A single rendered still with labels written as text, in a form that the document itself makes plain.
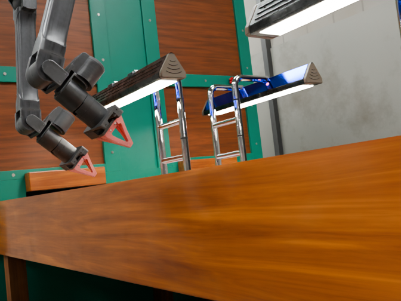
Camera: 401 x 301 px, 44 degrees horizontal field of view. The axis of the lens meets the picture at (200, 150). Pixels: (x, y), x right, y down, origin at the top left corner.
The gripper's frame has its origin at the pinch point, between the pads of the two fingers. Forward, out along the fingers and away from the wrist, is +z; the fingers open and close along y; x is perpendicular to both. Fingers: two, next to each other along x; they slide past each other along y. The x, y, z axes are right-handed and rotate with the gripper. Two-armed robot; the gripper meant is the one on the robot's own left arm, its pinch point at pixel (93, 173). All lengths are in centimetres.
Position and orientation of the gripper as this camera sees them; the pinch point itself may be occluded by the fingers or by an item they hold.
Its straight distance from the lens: 157.2
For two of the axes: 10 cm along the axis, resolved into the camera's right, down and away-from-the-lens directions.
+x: -4.6, 7.8, -4.2
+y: -5.7, 1.1, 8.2
